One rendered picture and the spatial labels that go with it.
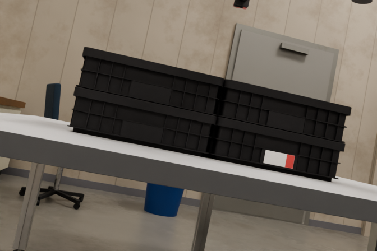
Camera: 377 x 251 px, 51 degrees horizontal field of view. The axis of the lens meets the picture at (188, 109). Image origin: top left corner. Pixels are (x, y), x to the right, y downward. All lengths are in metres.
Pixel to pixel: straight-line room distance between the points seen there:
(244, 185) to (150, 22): 4.00
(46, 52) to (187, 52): 1.54
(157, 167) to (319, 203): 0.30
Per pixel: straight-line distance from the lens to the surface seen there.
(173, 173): 0.67
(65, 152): 0.66
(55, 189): 3.58
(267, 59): 4.83
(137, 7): 4.65
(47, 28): 4.62
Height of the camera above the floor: 0.75
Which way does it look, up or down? 4 degrees up
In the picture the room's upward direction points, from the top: 11 degrees clockwise
